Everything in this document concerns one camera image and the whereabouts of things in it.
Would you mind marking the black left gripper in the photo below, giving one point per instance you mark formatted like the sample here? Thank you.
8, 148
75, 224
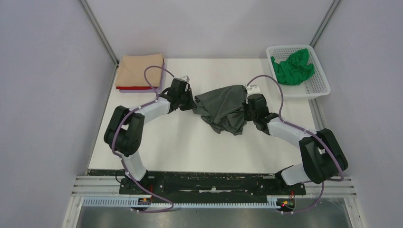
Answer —
191, 104

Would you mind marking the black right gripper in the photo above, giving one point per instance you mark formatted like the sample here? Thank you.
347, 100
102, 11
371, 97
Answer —
246, 117

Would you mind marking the dark grey t-shirt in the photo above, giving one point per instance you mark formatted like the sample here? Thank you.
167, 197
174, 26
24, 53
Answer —
222, 109

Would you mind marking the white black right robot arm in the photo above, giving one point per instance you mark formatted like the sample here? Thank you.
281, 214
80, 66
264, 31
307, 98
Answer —
321, 154

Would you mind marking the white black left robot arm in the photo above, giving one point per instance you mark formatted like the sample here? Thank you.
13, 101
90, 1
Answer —
125, 129

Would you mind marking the green crumpled t-shirt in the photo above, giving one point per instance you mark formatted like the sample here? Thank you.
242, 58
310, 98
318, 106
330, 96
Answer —
295, 70

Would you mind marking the beige folded t-shirt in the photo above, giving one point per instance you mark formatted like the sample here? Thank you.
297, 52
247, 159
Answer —
155, 58

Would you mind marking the white plastic laundry basket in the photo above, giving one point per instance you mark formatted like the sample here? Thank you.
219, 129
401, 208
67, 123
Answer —
317, 85

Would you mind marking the red folded t-shirt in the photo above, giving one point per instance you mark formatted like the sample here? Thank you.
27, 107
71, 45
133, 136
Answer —
134, 88

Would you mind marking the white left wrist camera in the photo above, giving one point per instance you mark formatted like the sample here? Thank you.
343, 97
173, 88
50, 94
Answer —
185, 78

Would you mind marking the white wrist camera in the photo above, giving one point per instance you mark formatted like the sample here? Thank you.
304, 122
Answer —
185, 78
251, 90

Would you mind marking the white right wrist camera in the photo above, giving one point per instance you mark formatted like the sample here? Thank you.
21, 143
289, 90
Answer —
251, 90

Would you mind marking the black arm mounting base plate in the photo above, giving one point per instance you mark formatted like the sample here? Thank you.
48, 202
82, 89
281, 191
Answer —
212, 187

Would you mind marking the white slotted cable duct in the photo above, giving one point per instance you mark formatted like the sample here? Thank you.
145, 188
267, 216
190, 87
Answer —
133, 202

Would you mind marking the left aluminium corner post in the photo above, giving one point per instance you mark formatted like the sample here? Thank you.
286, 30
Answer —
98, 30

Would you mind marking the aluminium corner post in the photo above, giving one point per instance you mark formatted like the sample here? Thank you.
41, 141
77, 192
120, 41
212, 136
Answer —
325, 21
98, 30

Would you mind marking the right aluminium corner post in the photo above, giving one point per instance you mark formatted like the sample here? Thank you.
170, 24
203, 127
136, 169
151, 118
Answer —
325, 21

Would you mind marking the aluminium frame rail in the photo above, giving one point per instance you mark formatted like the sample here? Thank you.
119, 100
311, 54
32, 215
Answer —
107, 186

